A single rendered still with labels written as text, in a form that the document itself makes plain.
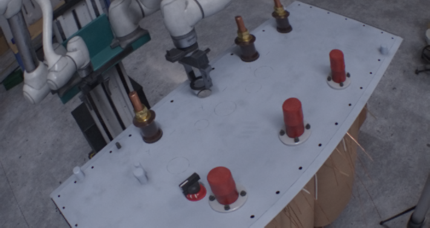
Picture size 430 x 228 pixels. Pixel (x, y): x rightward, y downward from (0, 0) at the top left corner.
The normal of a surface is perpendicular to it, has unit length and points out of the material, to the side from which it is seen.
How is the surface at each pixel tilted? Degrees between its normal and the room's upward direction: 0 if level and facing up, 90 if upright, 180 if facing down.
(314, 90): 0
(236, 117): 0
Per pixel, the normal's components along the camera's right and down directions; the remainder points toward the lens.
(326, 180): -0.08, 0.65
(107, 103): 0.59, 0.36
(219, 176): -0.25, -0.72
